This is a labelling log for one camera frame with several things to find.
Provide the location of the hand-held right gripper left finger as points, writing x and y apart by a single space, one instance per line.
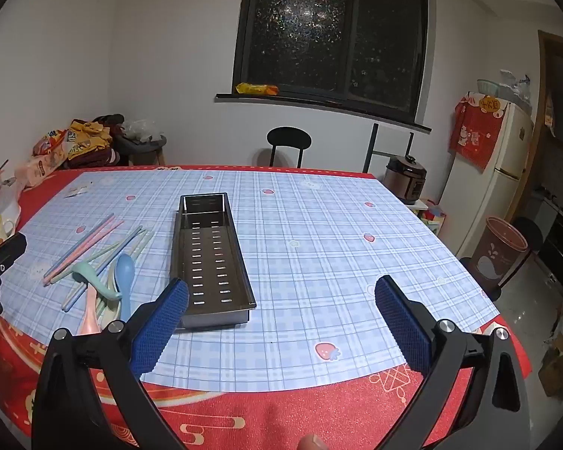
161 328

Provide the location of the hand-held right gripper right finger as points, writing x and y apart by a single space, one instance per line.
403 326

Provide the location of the beige spoon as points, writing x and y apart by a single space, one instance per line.
108 311

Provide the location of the blue spoon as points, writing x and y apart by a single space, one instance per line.
124 269

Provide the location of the pink spoon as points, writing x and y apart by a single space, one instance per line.
89 314

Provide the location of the pink chopstick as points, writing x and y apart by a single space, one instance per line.
93 245
80 245

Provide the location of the green spoon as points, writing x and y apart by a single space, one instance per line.
96 283

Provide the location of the beige chopstick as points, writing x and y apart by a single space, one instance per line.
132 246

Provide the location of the stainless steel perforated tray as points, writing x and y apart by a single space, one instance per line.
211 253

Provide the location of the green chopstick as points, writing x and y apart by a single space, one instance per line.
122 247

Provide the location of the blue chopstick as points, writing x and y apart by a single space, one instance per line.
104 248

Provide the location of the person's right hand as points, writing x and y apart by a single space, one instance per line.
312 443

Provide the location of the white food container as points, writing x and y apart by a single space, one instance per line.
0 197

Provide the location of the white paper tag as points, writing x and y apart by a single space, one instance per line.
77 191

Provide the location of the colourful toy box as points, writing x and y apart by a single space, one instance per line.
431 215

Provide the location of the brown whale trash bin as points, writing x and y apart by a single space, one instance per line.
497 258

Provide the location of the orange snack bag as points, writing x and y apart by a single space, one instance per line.
49 143

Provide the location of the blue plaid table mat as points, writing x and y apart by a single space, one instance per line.
309 243

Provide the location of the dark red cloth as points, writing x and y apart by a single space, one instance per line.
93 158

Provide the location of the yellow printed cloth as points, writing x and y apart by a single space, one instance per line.
89 138

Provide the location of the brown rice cooker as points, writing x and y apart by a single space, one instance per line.
403 180

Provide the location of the cardboard boxes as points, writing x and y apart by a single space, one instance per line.
560 365

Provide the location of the grey stool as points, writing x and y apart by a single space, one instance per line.
143 147

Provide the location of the crumpled clear plastic bag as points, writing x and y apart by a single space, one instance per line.
140 130

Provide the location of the cream refrigerator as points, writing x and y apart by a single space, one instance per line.
501 168

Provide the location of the red printed cloth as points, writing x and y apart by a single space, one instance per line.
473 133

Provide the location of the black round-back chair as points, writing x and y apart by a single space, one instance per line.
288 138

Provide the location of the dark window sill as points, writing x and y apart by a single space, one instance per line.
319 105

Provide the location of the pale green basin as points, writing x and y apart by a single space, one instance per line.
487 86

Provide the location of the yellow snack packet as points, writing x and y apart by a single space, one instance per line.
258 89

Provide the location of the clear plastic bags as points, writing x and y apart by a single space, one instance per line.
515 86

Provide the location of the dark window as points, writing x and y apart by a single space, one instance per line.
333 33

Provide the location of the black metal frame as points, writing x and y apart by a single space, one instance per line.
372 150

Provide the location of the wooden door frame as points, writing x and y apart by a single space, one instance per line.
541 79

